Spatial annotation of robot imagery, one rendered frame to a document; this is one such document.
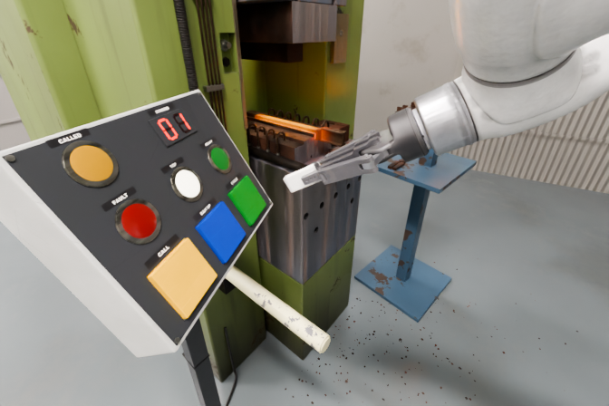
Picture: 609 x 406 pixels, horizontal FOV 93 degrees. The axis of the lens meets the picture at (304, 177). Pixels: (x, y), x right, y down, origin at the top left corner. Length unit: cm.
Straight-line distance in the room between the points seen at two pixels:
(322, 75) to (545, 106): 90
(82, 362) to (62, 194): 145
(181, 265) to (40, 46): 86
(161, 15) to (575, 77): 71
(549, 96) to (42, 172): 53
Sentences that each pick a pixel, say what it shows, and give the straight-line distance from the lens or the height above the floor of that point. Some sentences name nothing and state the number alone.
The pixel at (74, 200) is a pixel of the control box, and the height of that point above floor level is 114.
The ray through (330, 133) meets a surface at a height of 101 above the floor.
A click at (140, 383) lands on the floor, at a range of 161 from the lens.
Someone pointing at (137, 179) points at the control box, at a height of 113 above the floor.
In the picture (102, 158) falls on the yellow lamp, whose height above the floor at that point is 116.
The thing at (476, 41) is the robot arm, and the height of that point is 129.
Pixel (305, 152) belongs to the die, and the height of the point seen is 95.
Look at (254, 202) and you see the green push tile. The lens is 57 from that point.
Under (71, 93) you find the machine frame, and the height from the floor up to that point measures 113.
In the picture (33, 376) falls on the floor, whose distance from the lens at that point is 187.
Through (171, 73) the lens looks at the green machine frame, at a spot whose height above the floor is 121.
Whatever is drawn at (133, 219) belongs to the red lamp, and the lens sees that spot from 41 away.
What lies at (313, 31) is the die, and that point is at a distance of 89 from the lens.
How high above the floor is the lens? 130
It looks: 27 degrees down
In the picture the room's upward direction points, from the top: straight up
